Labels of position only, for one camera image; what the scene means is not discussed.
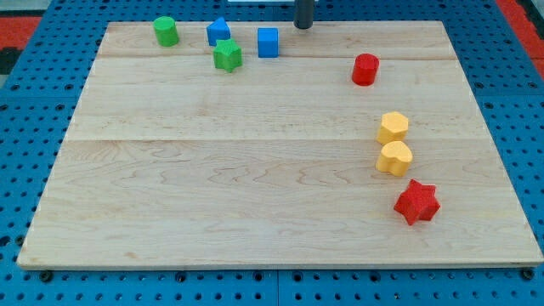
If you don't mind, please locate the red star block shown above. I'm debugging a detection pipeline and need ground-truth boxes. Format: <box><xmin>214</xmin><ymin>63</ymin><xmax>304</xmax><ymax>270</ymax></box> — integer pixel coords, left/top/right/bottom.
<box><xmin>394</xmin><ymin>179</ymin><xmax>441</xmax><ymax>225</ymax></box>

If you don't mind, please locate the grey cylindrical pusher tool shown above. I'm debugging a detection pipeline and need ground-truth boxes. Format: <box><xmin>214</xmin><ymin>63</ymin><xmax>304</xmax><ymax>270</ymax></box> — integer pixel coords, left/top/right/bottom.
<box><xmin>293</xmin><ymin>0</ymin><xmax>315</xmax><ymax>30</ymax></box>

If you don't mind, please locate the light wooden board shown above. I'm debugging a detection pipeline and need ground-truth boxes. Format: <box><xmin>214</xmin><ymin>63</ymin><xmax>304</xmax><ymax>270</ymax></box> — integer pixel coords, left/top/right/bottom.
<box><xmin>17</xmin><ymin>21</ymin><xmax>543</xmax><ymax>270</ymax></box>

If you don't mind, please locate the blue cube block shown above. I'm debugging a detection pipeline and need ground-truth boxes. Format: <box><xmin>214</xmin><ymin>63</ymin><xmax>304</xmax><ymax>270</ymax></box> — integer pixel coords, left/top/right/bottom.
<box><xmin>258</xmin><ymin>28</ymin><xmax>279</xmax><ymax>58</ymax></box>

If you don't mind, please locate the blue triangle block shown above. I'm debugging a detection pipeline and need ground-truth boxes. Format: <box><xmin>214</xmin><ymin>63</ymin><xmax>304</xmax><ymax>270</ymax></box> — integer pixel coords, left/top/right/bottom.
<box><xmin>206</xmin><ymin>17</ymin><xmax>231</xmax><ymax>47</ymax></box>

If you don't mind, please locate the green cylinder block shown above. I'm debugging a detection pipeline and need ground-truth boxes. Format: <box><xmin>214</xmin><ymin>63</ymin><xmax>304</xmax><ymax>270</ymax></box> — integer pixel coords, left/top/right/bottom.
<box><xmin>153</xmin><ymin>16</ymin><xmax>179</xmax><ymax>47</ymax></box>

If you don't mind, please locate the green star block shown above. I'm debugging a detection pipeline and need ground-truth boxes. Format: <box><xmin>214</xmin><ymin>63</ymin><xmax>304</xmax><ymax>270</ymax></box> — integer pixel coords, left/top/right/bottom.
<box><xmin>213</xmin><ymin>39</ymin><xmax>242</xmax><ymax>73</ymax></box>

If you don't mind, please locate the yellow heart block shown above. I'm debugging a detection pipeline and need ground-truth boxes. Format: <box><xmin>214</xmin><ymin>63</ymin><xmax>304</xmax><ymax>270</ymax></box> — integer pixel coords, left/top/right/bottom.
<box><xmin>376</xmin><ymin>141</ymin><xmax>413</xmax><ymax>177</ymax></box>

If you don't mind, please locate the yellow hexagon block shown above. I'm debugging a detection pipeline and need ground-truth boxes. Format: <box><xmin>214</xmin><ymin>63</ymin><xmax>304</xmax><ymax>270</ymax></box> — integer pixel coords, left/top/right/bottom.
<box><xmin>376</xmin><ymin>111</ymin><xmax>409</xmax><ymax>145</ymax></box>

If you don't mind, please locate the red cylinder block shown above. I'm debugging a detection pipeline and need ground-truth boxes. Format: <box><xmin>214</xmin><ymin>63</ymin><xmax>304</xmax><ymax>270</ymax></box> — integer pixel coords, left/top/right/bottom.
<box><xmin>351</xmin><ymin>54</ymin><xmax>380</xmax><ymax>86</ymax></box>

